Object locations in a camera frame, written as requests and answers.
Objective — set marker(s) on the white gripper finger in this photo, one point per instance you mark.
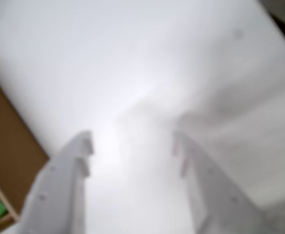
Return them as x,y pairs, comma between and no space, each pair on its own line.
57,195
213,202

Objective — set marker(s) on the brown cardboard box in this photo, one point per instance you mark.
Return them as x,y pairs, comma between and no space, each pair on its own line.
10,136

